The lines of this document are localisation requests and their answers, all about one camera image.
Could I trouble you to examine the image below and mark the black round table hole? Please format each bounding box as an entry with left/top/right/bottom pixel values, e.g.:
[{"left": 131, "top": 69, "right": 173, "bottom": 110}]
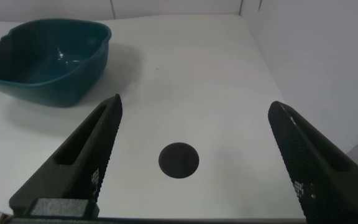
[{"left": 158, "top": 142, "right": 200, "bottom": 179}]

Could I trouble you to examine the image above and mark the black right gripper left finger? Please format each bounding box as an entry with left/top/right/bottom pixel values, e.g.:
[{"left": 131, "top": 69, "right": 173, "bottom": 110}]
[{"left": 9, "top": 93, "right": 124, "bottom": 218}]

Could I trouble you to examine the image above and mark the dark teal square basin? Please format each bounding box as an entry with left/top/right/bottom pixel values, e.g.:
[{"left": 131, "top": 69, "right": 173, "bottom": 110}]
[{"left": 0, "top": 17, "right": 112, "bottom": 108}]

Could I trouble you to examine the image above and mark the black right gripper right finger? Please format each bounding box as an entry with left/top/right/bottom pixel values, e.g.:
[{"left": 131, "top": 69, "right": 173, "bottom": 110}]
[{"left": 267, "top": 100, "right": 358, "bottom": 224}]

